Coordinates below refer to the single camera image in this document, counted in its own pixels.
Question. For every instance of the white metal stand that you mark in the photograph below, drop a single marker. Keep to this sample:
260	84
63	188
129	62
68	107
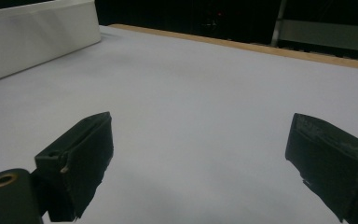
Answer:
326	32

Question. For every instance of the long white plastic bin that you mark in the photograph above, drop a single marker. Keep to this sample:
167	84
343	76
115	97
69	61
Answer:
28	40

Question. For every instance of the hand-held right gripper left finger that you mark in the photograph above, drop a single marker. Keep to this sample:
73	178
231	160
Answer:
80	155

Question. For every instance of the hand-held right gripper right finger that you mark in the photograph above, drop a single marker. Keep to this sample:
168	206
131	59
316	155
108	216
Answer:
332	165

